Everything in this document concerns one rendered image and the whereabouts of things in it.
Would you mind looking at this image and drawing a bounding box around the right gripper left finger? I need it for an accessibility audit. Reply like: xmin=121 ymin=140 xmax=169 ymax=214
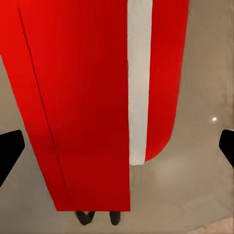
xmin=0 ymin=130 xmax=25 ymax=187

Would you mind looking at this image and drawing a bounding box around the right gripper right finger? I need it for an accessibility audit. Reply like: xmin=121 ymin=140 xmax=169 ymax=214
xmin=219 ymin=129 xmax=234 ymax=168

